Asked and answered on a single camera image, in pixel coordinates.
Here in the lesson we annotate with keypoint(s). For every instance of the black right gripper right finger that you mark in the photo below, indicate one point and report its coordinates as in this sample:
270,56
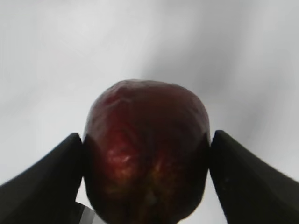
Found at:
250,191

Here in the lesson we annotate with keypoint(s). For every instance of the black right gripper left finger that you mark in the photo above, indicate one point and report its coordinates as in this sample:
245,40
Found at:
46,192

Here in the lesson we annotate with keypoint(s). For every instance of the dark red apple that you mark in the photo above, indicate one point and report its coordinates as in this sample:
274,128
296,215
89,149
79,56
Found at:
146,153

